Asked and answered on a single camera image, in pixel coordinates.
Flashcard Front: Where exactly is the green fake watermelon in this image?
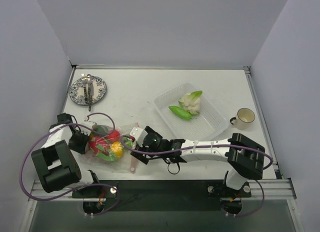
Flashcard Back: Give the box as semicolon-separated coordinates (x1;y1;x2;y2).
123;136;136;149

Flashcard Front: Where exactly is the clear zip top bag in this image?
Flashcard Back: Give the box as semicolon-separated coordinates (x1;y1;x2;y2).
82;122;139;174

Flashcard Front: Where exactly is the yellow fake lemon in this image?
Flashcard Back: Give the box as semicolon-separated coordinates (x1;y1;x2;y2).
110;141;124;160

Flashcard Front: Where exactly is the white plastic basket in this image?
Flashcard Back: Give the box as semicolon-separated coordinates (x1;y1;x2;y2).
153;82;228;141

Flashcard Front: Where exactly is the white fake cauliflower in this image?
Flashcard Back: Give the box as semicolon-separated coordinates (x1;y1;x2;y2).
178;90;203;116

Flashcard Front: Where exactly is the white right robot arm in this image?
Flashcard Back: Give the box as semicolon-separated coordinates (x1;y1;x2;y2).
129;126;265;196

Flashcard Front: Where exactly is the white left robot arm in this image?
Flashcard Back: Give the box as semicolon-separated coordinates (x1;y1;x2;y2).
31;113;102;198

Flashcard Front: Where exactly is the red fake dragon fruit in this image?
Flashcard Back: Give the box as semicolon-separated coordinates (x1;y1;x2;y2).
88;136;116;162

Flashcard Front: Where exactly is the dark green fake avocado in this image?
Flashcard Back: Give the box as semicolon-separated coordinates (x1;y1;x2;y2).
94;124;109;134

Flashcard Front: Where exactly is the blue patterned plate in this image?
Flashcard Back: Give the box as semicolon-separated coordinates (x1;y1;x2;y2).
69;76;107;106

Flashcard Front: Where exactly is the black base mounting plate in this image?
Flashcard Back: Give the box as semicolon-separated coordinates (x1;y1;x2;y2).
71;179;252;214

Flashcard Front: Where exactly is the metal fork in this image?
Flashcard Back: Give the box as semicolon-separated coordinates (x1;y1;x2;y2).
81;73;88;104

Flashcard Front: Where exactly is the metal spoon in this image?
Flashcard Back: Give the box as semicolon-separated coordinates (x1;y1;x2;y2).
87;74;93;112

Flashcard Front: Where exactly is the cream mug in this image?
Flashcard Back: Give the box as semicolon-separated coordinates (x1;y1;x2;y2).
229;107;256;130

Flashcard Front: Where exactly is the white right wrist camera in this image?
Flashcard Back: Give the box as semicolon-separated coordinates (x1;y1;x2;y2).
129;127;148;147

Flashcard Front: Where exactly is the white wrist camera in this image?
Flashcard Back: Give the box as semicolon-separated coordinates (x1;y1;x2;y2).
81;120;97;134
129;127;148;147

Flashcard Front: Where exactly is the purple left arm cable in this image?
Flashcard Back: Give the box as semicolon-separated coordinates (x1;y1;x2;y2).
19;112;121;215

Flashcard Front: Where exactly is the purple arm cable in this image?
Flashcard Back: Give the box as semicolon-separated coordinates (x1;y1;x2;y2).
119;134;274;218
19;112;121;215

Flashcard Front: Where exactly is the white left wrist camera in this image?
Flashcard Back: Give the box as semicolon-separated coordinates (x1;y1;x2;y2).
81;120;97;134

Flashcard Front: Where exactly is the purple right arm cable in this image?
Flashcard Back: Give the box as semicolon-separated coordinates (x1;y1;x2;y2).
119;134;274;218

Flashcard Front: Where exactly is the aluminium front rail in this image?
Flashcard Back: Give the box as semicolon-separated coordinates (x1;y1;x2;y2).
30;179;297;202

